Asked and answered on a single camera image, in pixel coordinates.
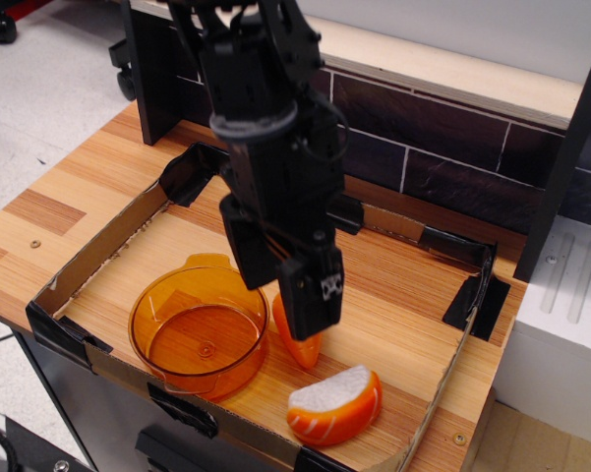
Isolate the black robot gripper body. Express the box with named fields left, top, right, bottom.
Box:
left=209, top=90, right=347, bottom=256

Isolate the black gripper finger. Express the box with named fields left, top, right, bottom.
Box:
left=278, top=230, right=344, bottom=341
left=219, top=194, right=291, bottom=290

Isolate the salmon sushi toy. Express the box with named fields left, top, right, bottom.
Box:
left=286, top=365, right=383, bottom=446

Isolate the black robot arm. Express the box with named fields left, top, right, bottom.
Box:
left=168, top=1, right=348, bottom=341

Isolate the orange transparent plastic pot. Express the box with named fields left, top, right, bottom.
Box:
left=129, top=254, right=270, bottom=402

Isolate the cardboard fence with black tape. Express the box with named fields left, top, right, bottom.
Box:
left=27, top=143, right=509, bottom=471

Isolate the orange toy carrot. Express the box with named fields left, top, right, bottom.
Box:
left=272, top=294, right=323, bottom=369

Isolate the light wooden shelf board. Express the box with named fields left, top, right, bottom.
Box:
left=127, top=0, right=586, bottom=132

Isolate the dark brick backsplash panel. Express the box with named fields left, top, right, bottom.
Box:
left=171, top=29, right=591, bottom=237

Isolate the white grooved side counter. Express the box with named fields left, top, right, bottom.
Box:
left=494, top=217, right=591, bottom=442

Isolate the black vertical post left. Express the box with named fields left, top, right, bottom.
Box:
left=121, top=1, right=210, bottom=145

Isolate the black vertical post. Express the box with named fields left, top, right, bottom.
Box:
left=514, top=67, right=591, bottom=282
left=121, top=1, right=210, bottom=145

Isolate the black caster wheel near post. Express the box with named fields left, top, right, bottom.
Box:
left=108, top=38, right=136, bottom=101

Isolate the black vertical post right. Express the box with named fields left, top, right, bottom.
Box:
left=514, top=67, right=591, bottom=282

